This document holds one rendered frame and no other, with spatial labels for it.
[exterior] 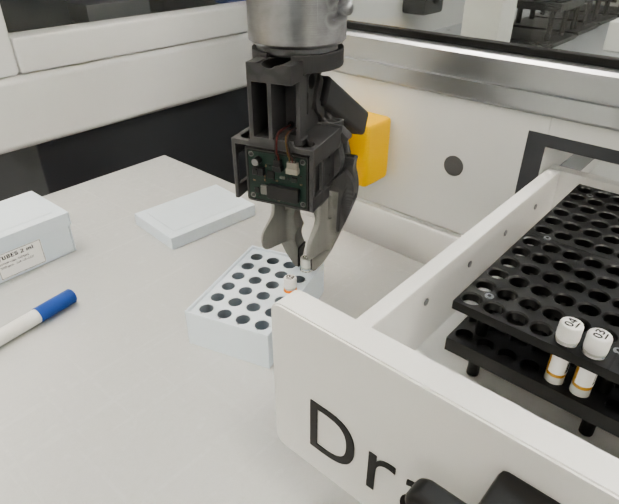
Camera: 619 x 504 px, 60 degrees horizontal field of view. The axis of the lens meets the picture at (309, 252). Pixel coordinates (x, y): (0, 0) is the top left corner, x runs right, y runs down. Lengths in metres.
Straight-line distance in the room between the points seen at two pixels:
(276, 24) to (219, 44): 0.68
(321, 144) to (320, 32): 0.08
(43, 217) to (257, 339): 0.31
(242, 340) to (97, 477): 0.15
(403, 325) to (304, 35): 0.21
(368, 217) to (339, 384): 0.42
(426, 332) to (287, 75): 0.21
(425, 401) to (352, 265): 0.38
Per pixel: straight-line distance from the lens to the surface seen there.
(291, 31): 0.40
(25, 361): 0.55
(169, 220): 0.69
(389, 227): 0.66
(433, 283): 0.37
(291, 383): 0.31
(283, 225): 0.51
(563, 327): 0.32
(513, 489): 0.24
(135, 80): 0.98
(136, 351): 0.52
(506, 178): 0.57
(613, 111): 0.52
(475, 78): 0.56
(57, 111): 0.92
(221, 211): 0.70
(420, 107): 0.59
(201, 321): 0.49
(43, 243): 0.67
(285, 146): 0.41
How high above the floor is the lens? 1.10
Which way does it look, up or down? 32 degrees down
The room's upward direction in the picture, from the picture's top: straight up
